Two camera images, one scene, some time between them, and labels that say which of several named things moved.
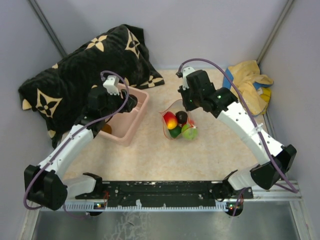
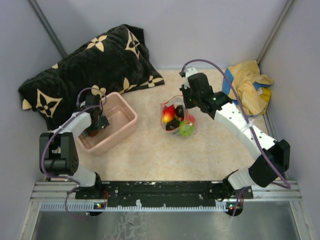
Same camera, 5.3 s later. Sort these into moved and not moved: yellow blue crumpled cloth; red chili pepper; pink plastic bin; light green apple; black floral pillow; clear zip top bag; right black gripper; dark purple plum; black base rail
Moved: red chili pepper; light green apple; clear zip top bag; dark purple plum; pink plastic bin
Not moved: black base rail; black floral pillow; right black gripper; yellow blue crumpled cloth
